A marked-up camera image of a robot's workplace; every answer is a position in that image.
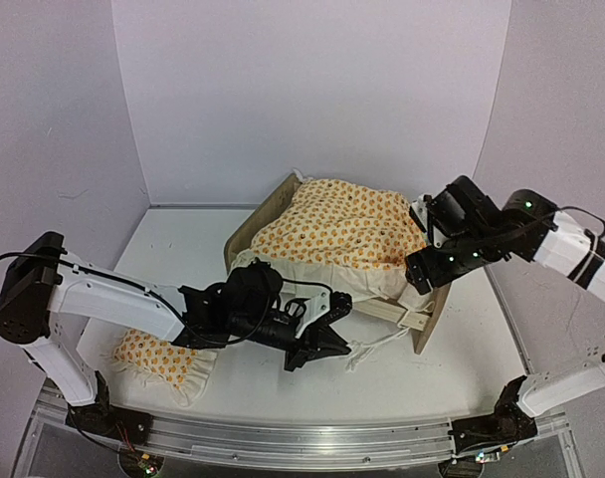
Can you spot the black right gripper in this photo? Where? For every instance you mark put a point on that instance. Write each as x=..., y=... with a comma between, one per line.
x=415, y=270

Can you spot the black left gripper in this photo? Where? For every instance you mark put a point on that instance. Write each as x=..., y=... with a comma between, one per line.
x=318, y=342

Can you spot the wooden striped pet bed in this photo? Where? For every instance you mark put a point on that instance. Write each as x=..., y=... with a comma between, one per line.
x=342, y=269

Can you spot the duck print mattress cushion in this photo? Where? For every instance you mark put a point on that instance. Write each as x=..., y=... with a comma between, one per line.
x=342, y=249

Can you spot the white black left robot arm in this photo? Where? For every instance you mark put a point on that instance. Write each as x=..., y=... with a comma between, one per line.
x=169, y=327

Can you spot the duck print small pillow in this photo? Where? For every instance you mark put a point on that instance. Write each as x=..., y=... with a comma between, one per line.
x=155, y=373

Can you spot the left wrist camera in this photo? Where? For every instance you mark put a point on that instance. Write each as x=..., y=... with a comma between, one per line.
x=323, y=310

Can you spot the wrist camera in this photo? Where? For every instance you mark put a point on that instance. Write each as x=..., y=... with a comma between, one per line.
x=323, y=310
x=425, y=220

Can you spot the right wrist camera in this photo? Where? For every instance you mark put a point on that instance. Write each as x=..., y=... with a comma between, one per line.
x=425, y=220

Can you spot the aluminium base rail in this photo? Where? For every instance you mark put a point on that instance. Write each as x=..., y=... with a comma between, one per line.
x=52, y=446

